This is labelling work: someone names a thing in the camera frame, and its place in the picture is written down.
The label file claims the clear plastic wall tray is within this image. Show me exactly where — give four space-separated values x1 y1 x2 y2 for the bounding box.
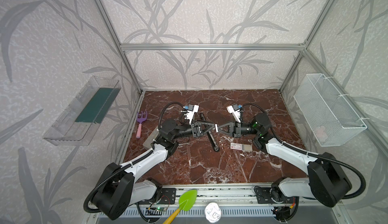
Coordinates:
43 76 121 146

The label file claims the purple pink toy rake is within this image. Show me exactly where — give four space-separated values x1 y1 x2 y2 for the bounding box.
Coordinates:
136 110 148 139

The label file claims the aluminium front rail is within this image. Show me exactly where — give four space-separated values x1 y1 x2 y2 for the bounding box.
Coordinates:
87 184 343 208

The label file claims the white wire mesh basket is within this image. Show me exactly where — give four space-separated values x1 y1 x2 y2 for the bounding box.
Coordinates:
294 74 367 147

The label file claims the black stapler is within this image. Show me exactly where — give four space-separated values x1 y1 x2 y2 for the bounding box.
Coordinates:
200 113 220 152

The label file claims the green plastic toy shovel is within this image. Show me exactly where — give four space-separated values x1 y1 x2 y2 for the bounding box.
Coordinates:
163 189 197 224

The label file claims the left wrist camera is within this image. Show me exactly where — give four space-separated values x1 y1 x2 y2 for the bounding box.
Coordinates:
182 104 199 124

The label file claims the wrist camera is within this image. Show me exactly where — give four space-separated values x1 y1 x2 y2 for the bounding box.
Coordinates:
226 104 243 123
182 104 199 124

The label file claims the grey rectangular block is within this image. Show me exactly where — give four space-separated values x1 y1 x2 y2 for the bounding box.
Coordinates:
143 127 159 150

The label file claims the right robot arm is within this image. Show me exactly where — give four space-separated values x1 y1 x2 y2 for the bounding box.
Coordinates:
217 104 366 207

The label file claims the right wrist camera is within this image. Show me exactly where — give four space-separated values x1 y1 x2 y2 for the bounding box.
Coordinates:
226 104 243 123

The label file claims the white red staple box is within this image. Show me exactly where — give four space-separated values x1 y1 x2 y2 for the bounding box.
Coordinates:
230 143 253 152

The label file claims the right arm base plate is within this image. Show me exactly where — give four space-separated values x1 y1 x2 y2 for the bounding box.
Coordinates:
254 186 295 205

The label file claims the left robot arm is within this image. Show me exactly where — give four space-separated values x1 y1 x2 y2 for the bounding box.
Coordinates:
83 103 218 220

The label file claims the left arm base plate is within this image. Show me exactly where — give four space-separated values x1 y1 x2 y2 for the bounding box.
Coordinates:
152 188 177 204

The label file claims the crumpled white paper cup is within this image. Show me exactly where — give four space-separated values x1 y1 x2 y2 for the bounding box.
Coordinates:
205 202 222 224

